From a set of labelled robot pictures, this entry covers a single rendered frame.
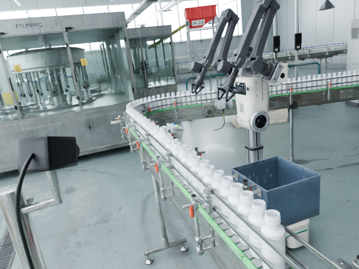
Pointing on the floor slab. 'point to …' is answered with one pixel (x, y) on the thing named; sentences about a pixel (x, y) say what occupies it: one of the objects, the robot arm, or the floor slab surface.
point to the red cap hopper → (195, 13)
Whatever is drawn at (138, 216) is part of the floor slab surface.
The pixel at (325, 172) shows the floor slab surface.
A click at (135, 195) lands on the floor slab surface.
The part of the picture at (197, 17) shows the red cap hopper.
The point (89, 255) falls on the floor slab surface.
